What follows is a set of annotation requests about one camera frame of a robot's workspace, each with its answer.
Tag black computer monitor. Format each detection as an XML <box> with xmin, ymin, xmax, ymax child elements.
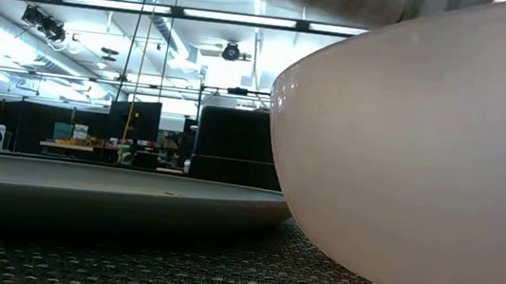
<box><xmin>106</xmin><ymin>96</ymin><xmax>164</xmax><ymax>146</ymax></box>

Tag grey woven placemat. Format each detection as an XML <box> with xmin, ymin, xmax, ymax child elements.
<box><xmin>0</xmin><ymin>184</ymin><xmax>506</xmax><ymax>284</ymax></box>

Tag pink bowl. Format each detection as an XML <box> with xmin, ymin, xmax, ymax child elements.
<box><xmin>250</xmin><ymin>0</ymin><xmax>506</xmax><ymax>284</ymax></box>

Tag grey round plate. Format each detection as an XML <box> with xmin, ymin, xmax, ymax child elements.
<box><xmin>0</xmin><ymin>153</ymin><xmax>295</xmax><ymax>256</ymax></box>

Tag table with colourful boxes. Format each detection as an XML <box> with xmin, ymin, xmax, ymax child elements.
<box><xmin>40</xmin><ymin>120</ymin><xmax>110</xmax><ymax>154</ymax></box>

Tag black partition screen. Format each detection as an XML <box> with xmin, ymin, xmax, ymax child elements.
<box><xmin>0</xmin><ymin>98</ymin><xmax>112</xmax><ymax>163</ymax></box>

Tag black ceiling spotlights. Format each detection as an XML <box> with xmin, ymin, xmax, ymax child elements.
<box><xmin>18</xmin><ymin>4</ymin><xmax>70</xmax><ymax>44</ymax></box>

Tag black metal rack frame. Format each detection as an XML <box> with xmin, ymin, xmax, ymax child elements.
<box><xmin>197</xmin><ymin>83</ymin><xmax>275</xmax><ymax>114</ymax></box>

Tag black ceiling dome camera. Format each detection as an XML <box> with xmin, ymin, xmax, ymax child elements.
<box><xmin>220</xmin><ymin>39</ymin><xmax>243</xmax><ymax>63</ymax></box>

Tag thin hanging black cable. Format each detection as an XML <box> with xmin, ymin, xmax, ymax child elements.
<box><xmin>157</xmin><ymin>0</ymin><xmax>182</xmax><ymax>104</ymax></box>

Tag yellow hanging rope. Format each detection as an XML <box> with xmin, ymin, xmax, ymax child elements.
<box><xmin>116</xmin><ymin>0</ymin><xmax>162</xmax><ymax>164</ymax></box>

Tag black overhead frame beam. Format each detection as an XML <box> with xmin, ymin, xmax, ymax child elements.
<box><xmin>10</xmin><ymin>0</ymin><xmax>370</xmax><ymax>41</ymax></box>

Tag long hanging black cable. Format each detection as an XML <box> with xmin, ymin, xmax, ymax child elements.
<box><xmin>113</xmin><ymin>0</ymin><xmax>155</xmax><ymax>106</ymax></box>

